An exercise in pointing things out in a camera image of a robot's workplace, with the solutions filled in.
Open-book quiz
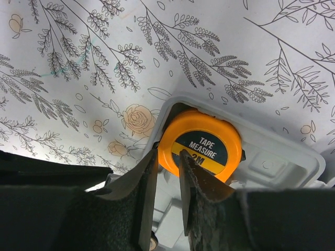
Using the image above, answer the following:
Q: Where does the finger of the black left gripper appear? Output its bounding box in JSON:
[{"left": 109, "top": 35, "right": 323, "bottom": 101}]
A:
[{"left": 1, "top": 151, "right": 113, "bottom": 195}]

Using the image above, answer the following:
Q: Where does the grey plastic tool case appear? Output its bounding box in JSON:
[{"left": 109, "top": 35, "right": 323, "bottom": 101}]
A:
[{"left": 104, "top": 91, "right": 335, "bottom": 251}]

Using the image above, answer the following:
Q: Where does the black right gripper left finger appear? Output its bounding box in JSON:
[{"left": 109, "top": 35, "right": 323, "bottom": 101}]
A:
[{"left": 1, "top": 149, "right": 158, "bottom": 250}]

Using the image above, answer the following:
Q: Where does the orange tape measure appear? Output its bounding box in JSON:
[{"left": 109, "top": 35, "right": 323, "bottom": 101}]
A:
[{"left": 158, "top": 109, "right": 245, "bottom": 182}]

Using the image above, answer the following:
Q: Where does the black electrical tape roll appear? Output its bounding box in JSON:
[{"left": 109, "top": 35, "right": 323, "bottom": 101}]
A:
[{"left": 149, "top": 237, "right": 158, "bottom": 251}]

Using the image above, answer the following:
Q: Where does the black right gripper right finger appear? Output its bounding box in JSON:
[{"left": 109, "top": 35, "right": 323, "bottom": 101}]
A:
[{"left": 179, "top": 150, "right": 334, "bottom": 250}]

